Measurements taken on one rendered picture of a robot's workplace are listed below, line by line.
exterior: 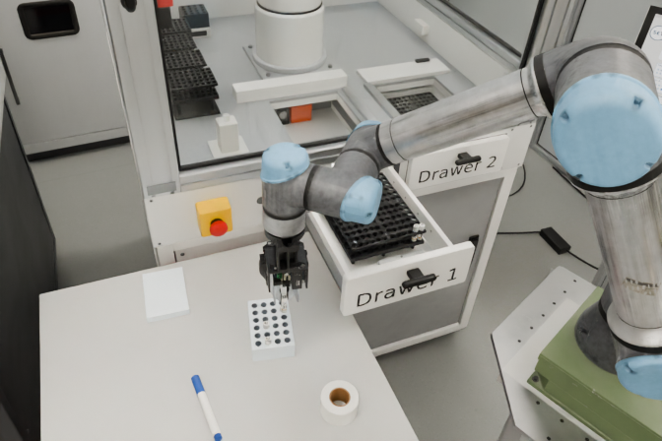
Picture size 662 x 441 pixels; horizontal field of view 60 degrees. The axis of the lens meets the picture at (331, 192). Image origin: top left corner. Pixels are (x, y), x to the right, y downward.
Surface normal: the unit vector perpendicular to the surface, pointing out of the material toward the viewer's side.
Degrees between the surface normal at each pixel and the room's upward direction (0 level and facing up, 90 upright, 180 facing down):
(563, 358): 1
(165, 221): 90
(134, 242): 0
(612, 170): 84
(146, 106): 90
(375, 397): 0
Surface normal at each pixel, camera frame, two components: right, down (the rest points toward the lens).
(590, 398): -0.71, 0.42
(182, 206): 0.37, 0.60
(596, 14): -0.91, 0.23
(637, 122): -0.37, 0.48
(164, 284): 0.05, -0.77
